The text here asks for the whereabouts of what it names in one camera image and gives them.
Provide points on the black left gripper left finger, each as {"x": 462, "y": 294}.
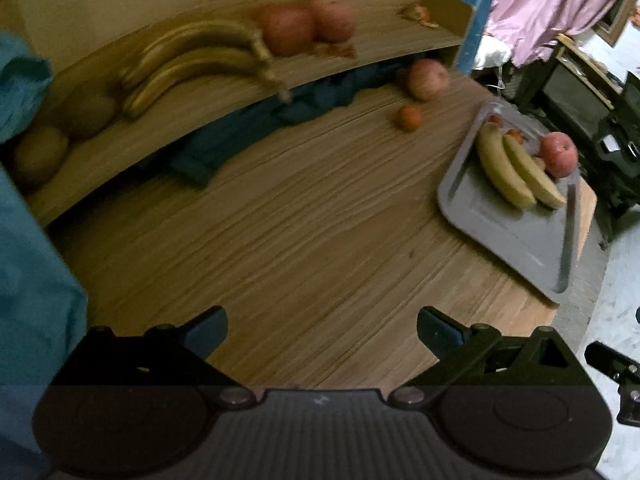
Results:
{"x": 201, "y": 335}

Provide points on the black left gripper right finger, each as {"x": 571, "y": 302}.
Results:
{"x": 457, "y": 348}

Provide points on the yellow banana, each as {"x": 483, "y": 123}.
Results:
{"x": 542, "y": 187}
{"x": 499, "y": 169}

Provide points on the brown kiwi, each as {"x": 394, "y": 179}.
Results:
{"x": 41, "y": 153}
{"x": 539, "y": 162}
{"x": 87, "y": 110}

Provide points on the small tangerine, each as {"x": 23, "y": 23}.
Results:
{"x": 516, "y": 135}

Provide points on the grey metal tray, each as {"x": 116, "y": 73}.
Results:
{"x": 540, "y": 244}

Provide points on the teal sleeve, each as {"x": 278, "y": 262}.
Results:
{"x": 43, "y": 307}

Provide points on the dark teal cloth under shelf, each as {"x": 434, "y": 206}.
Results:
{"x": 201, "y": 153}

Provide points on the red apple on tray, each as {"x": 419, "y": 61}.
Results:
{"x": 559, "y": 154}

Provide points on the small orange on table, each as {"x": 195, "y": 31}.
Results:
{"x": 408, "y": 118}

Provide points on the curved wooden shelf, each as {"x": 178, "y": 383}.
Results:
{"x": 381, "y": 35}

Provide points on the red apple on table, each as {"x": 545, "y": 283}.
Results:
{"x": 427, "y": 79}

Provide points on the banana bunch on shelf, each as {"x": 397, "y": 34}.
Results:
{"x": 194, "y": 50}

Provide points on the white plastic bag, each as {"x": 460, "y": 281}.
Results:
{"x": 491, "y": 59}

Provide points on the large orange on shelf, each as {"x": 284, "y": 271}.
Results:
{"x": 288, "y": 29}

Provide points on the red apple on shelf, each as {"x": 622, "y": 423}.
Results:
{"x": 334, "y": 20}

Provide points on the orange peel scraps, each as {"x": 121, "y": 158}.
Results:
{"x": 417, "y": 13}

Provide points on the pink curtain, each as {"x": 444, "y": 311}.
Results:
{"x": 530, "y": 27}

